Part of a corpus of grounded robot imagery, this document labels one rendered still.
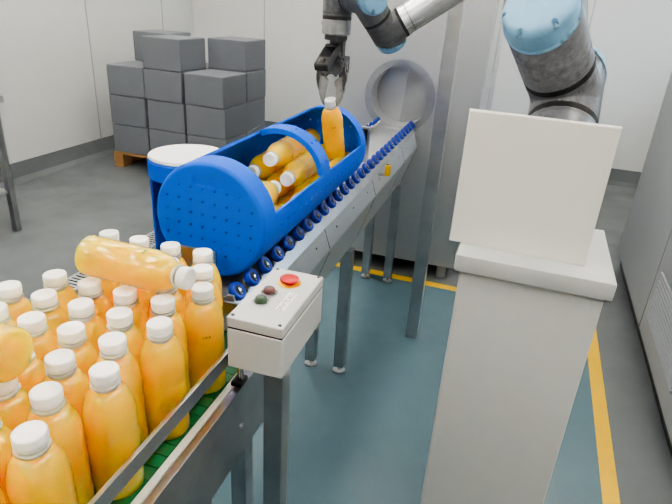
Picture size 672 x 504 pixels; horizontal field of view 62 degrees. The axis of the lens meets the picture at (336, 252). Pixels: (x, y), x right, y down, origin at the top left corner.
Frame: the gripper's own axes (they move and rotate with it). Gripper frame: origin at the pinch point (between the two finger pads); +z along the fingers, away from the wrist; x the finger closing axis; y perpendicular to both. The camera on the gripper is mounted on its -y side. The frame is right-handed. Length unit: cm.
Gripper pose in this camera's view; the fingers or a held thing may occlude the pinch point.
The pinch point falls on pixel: (330, 101)
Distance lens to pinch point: 186.1
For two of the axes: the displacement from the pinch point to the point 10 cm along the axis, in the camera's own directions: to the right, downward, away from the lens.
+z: -0.6, 9.0, 4.2
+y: 3.1, -3.8, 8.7
